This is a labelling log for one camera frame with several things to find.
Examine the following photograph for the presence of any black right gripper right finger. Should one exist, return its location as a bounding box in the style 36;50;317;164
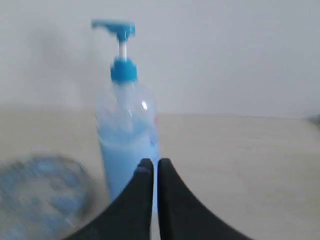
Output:
157;158;250;240

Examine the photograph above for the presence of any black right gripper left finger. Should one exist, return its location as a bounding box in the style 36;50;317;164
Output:
66;158;153;240

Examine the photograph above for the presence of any blue pump soap bottle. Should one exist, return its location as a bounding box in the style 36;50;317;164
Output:
91;19;160;201

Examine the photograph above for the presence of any round plate with blue soap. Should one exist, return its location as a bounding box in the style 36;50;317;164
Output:
0;155;92;240

